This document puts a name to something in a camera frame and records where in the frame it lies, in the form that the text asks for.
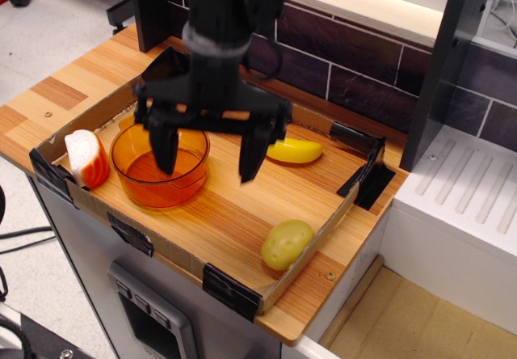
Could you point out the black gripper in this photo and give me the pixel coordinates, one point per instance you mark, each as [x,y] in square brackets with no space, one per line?
[202,93]

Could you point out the yellow toy banana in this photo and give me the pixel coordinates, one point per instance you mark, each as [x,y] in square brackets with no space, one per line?
[291,150]

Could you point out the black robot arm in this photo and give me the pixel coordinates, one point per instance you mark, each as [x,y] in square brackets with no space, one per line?
[223,29]

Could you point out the orange transparent plastic pot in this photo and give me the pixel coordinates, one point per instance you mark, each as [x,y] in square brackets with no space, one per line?
[132,158]

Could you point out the white orange toy sushi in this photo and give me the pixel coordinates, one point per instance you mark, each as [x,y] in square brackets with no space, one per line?
[87,158]

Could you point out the yellow-green toy potato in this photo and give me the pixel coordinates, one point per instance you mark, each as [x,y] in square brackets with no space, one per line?
[285,243]

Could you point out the grey oven control panel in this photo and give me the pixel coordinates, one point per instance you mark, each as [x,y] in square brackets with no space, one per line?
[163,329]

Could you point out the white toy sink drainboard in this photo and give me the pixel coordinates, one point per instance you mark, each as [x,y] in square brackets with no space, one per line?
[465,187]

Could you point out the dark grey vertical post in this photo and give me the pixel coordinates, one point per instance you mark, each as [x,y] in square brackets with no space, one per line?
[460,22]

